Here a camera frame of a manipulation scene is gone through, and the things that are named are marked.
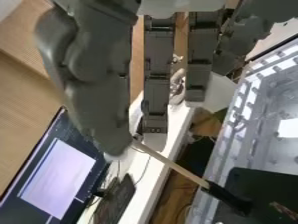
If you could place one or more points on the black keyboard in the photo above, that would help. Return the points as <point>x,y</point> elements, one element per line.
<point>116,200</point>

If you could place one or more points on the black plate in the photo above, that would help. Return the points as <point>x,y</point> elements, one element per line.
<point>270,190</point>

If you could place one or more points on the white desk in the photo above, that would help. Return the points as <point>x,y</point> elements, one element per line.
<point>153,173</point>

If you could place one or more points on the clear box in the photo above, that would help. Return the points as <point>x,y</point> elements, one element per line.
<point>257,110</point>

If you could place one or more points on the small white box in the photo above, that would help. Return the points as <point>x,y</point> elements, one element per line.
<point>289,128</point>

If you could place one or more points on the computer monitor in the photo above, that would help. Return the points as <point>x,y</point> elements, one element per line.
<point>53,176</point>

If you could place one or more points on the wooden chopstick with black end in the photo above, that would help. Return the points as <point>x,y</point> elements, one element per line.
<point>177,165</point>

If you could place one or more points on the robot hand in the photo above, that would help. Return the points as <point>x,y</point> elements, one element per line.
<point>93,66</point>

